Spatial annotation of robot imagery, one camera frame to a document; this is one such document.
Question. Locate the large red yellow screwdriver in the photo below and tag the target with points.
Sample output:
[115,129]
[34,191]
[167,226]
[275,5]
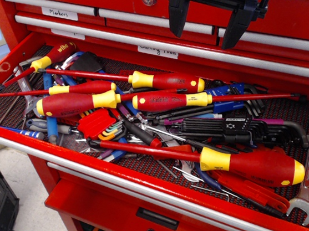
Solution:
[263,167]

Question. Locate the white cutting tools label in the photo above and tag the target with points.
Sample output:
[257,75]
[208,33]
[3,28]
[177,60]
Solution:
[157,52]

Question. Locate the red yellow screwdriver upper middle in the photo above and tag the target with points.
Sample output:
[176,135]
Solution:
[191,83]

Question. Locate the blue holder hex key set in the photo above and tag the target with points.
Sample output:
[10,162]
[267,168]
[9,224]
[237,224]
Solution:
[253,107]

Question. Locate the red yellow screwdriver right pointing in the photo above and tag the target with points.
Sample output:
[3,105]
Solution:
[155,102]

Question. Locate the black torx key set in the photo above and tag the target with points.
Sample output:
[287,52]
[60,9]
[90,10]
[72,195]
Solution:
[233,129]

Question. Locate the large black hex key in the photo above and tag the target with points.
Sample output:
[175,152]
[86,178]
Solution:
[294,125]

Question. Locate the slim red yellow screwdriver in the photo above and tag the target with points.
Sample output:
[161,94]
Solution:
[92,87]

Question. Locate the open red tool drawer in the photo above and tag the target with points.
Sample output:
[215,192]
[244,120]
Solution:
[139,195]

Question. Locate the wiha red yellow screwdriver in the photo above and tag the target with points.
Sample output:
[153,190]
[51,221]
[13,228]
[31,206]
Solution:
[33,65]

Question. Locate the white markers label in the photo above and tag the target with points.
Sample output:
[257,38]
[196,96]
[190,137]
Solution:
[59,13]

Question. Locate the red holder coloured hex keys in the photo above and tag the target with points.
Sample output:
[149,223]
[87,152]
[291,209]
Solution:
[100,125]

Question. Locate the fat red yellow screwdriver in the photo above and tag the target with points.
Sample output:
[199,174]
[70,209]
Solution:
[66,105]

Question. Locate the silver adjustable wrench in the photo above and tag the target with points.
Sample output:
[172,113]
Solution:
[24,85]

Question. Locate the red folding key set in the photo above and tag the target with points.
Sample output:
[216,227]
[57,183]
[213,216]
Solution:
[264,198]

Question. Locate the blue precision screwdriver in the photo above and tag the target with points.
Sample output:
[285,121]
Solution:
[33,134]

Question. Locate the red tool chest cabinet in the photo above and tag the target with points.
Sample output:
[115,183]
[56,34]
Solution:
[27,29]

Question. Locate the blue handled pliers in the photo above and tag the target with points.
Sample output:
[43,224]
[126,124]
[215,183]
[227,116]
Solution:
[208,180]

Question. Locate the blue handled tool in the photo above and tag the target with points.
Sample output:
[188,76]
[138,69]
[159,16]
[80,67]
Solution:
[51,122]

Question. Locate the grey handled screwdriver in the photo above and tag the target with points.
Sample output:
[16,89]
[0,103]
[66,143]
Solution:
[41,126]

